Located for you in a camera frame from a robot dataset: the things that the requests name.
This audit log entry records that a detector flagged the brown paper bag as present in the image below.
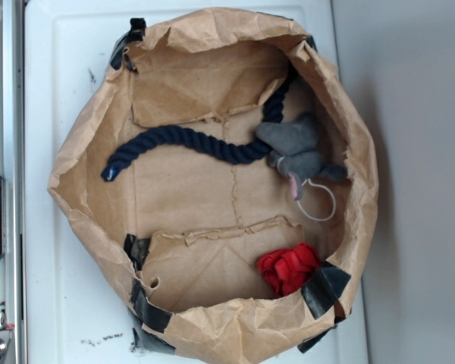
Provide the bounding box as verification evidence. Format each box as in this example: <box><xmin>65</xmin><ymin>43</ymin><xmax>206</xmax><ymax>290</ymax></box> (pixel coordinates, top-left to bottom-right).
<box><xmin>48</xmin><ymin>8</ymin><xmax>379</xmax><ymax>363</ymax></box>

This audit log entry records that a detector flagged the grey plush elephant toy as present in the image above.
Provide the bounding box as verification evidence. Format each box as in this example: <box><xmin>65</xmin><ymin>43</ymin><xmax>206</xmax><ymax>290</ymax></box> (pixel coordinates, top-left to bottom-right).
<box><xmin>256</xmin><ymin>112</ymin><xmax>347</xmax><ymax>201</ymax></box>

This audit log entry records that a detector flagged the white elastic loop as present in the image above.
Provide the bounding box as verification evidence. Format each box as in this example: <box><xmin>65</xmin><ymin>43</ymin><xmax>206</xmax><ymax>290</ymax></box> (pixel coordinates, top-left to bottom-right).
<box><xmin>296</xmin><ymin>178</ymin><xmax>337</xmax><ymax>222</ymax></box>

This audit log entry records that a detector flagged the red crumpled cloth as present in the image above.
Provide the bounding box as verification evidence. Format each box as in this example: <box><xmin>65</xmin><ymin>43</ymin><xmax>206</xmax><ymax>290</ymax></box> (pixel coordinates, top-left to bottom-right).
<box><xmin>256</xmin><ymin>243</ymin><xmax>322</xmax><ymax>297</ymax></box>

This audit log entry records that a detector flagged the black tape inner left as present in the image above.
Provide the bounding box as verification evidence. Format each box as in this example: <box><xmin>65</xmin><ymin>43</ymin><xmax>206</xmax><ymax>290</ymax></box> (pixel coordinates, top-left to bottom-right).
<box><xmin>124</xmin><ymin>234</ymin><xmax>151</xmax><ymax>271</ymax></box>

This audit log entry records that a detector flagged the black tape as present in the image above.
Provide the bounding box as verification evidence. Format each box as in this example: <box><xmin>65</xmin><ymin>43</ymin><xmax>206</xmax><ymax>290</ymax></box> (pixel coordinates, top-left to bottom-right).
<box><xmin>124</xmin><ymin>234</ymin><xmax>151</xmax><ymax>271</ymax></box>
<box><xmin>109</xmin><ymin>18</ymin><xmax>146</xmax><ymax>74</ymax></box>
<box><xmin>300</xmin><ymin>262</ymin><xmax>351</xmax><ymax>319</ymax></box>
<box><xmin>130</xmin><ymin>279</ymin><xmax>175</xmax><ymax>355</ymax></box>

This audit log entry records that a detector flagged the black tape bottom right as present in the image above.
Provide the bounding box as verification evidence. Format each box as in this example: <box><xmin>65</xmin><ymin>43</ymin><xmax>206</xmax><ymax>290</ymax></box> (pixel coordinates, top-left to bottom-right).
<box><xmin>300</xmin><ymin>262</ymin><xmax>351</xmax><ymax>319</ymax></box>

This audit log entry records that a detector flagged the black tape bottom left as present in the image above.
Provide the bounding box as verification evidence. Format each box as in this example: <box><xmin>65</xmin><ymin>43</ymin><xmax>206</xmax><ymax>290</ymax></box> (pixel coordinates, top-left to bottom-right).
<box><xmin>130</xmin><ymin>279</ymin><xmax>175</xmax><ymax>355</ymax></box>

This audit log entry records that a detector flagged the black tape top left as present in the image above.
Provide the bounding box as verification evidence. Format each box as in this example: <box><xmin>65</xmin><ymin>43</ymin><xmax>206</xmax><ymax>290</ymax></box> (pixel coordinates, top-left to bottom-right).
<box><xmin>109</xmin><ymin>18</ymin><xmax>146</xmax><ymax>74</ymax></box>

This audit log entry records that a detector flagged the dark blue rope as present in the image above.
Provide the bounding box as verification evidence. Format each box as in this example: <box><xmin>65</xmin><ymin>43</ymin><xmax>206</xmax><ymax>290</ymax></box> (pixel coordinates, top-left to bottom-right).
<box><xmin>100</xmin><ymin>71</ymin><xmax>299</xmax><ymax>184</ymax></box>

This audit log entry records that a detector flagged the aluminium frame rail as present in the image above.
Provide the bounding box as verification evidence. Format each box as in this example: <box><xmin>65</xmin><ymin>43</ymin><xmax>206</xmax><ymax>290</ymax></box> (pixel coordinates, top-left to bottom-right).
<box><xmin>0</xmin><ymin>1</ymin><xmax>27</xmax><ymax>363</ymax></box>

